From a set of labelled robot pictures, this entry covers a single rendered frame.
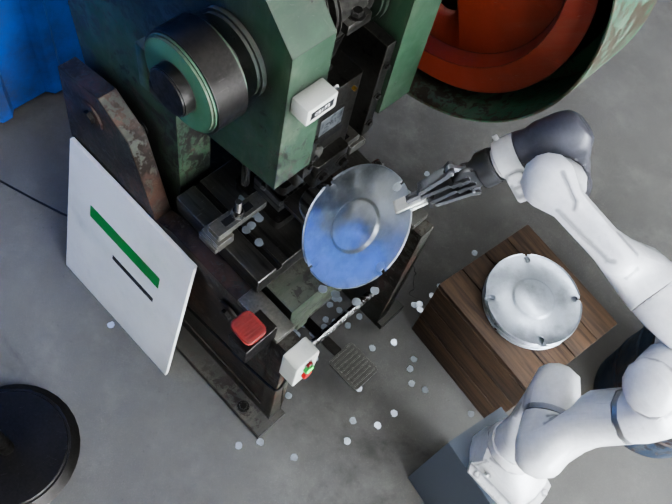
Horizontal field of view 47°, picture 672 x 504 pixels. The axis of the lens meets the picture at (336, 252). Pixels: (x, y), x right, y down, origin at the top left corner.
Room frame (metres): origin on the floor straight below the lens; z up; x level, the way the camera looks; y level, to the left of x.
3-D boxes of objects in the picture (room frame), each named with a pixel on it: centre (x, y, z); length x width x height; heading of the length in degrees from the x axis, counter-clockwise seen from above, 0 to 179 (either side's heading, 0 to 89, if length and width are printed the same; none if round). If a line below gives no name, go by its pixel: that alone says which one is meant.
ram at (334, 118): (0.99, 0.13, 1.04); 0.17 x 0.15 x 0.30; 60
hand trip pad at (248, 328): (0.61, 0.13, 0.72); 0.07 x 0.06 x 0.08; 60
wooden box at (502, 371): (1.11, -0.59, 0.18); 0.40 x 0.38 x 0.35; 53
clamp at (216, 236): (0.86, 0.25, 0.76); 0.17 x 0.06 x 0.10; 150
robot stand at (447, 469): (0.61, -0.54, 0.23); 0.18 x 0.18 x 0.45; 49
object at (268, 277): (1.01, 0.17, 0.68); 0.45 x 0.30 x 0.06; 150
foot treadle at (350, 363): (0.94, 0.05, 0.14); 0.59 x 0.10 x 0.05; 60
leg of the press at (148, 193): (0.85, 0.42, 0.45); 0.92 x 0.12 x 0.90; 60
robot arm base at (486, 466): (0.58, -0.58, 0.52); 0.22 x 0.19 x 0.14; 49
